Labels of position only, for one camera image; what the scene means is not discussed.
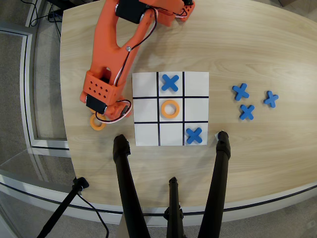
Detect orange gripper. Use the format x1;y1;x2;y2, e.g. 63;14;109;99
79;91;133;122

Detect blue foam cross piece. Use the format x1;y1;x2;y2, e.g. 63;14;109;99
239;104;256;121
185;127;203;145
161;74;180;92
232;83;250;101
263;90;279;109

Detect thick black tripod leg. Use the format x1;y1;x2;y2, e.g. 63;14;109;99
197;130;232;238
112;134;151;238

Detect white tic-tac-toe grid sheet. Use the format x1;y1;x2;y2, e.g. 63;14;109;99
132;71;210;147

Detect thin black tripod leg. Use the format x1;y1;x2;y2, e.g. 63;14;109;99
163;177;185;238

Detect black stand with clamp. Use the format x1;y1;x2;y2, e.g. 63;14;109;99
36;177;90;238

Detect white robot arm cable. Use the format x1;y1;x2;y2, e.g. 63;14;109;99
95;7;159;125

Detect grey metal glass frame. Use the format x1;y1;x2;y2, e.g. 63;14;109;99
0;21;70;151

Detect black stand cable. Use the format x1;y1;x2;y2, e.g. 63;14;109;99
76;192;110;238

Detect black floor cables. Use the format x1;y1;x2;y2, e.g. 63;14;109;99
24;0;62;34

